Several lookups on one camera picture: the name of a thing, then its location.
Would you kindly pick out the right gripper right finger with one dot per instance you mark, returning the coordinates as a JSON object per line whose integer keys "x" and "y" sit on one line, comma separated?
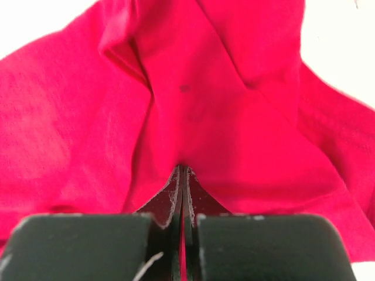
{"x": 220, "y": 245}

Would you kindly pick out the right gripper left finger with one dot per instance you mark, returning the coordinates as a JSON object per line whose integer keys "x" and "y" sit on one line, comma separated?
{"x": 143, "y": 245}

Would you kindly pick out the red t shirt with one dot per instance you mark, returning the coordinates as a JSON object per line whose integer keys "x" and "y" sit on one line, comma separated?
{"x": 95, "y": 117}

